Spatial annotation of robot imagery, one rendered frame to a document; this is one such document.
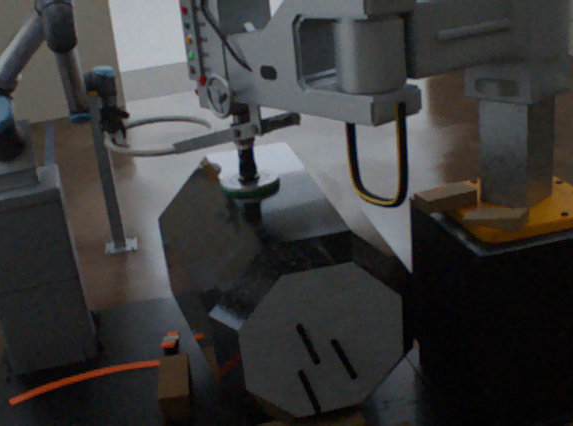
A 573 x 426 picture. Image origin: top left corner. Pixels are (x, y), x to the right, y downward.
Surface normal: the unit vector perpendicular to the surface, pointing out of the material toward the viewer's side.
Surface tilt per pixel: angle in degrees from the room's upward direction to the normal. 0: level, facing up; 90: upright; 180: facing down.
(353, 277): 90
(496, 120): 90
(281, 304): 90
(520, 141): 90
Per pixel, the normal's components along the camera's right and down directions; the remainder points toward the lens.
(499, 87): -0.62, 0.34
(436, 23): 0.58, 0.24
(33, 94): 0.32, 0.31
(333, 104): -0.78, 0.30
